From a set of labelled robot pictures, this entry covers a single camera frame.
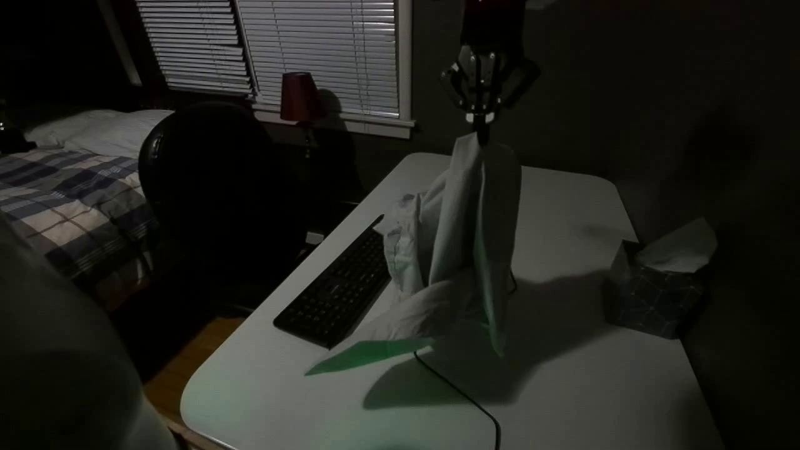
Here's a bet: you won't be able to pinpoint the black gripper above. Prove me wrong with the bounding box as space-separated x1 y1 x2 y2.
442 0 540 144

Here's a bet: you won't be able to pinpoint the white towel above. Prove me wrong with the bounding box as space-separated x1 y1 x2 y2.
311 132 523 375

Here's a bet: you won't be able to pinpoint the white window blinds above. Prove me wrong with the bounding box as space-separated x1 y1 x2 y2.
135 0 401 118

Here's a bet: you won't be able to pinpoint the black keyboard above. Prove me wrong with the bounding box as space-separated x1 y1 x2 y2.
272 223 390 348

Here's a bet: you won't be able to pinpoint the tissue box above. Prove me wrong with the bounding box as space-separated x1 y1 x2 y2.
602 218 717 338

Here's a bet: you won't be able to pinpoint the black office chair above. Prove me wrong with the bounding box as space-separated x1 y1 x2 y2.
137 100 362 315

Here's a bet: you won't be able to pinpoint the white pillow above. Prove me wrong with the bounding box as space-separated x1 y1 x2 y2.
26 109 167 157

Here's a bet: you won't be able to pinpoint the plaid bed blanket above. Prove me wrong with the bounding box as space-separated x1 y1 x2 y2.
0 150 157 283

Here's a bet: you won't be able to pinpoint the grey rounded foreground object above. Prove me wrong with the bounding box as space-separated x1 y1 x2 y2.
0 224 178 450

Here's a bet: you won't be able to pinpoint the black keyboard cable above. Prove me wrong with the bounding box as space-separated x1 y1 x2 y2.
412 348 505 450

